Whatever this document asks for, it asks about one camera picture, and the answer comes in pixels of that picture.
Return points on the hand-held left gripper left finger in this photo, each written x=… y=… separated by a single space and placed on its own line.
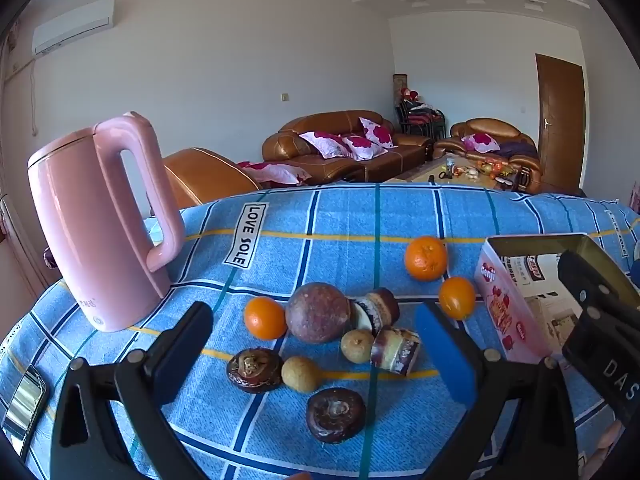
x=185 y=355

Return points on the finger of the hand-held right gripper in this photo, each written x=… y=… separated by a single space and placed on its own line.
x=582 y=275

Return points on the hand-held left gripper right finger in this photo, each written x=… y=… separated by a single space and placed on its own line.
x=445 y=360

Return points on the small smooth orange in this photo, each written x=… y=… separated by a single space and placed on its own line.
x=457 y=297

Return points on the dark brown water chestnut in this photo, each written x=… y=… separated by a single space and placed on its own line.
x=335 y=416
x=255 y=370

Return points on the pink metal tin box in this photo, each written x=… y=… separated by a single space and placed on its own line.
x=500 y=300

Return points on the medium orange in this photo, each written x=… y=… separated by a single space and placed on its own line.
x=265 y=318

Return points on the tan longan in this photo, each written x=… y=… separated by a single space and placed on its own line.
x=357 y=346
x=301 y=373

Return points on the printed paper liner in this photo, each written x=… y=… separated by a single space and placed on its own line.
x=540 y=285

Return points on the large dimpled orange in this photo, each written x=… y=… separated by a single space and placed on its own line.
x=425 y=258

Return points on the purple passion fruit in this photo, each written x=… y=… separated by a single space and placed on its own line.
x=317 y=312

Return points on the purple cloth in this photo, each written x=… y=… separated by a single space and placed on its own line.
x=517 y=150

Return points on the pile of assorted fruit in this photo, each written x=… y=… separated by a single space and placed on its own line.
x=487 y=166

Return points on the black smartphone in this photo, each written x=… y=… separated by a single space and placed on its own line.
x=25 y=405

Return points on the white pillow with magenta flowers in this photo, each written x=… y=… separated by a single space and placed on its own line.
x=480 y=141
x=325 y=144
x=272 y=172
x=377 y=131
x=362 y=146

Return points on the blue checked cloth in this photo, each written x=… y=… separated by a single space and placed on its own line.
x=325 y=240

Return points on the small jar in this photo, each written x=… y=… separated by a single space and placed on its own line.
x=451 y=165

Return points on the brown leather armchair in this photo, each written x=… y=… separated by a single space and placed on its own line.
x=487 y=127

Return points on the brown wooden door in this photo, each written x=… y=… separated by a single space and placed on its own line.
x=560 y=100

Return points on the pink electric kettle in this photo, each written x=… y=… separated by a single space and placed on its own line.
x=75 y=210

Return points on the wooden coffee table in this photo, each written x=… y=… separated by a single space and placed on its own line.
x=430 y=172

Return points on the stacked black and red chairs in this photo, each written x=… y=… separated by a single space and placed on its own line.
x=420 y=120

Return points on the brown leather three-seat sofa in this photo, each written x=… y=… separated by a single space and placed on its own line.
x=285 y=147

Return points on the red plush toy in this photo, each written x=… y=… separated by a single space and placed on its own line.
x=407 y=94

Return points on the tall patterned floor vase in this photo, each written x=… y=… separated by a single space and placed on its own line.
x=400 y=82

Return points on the white wall air conditioner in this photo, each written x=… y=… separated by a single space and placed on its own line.
x=70 y=27

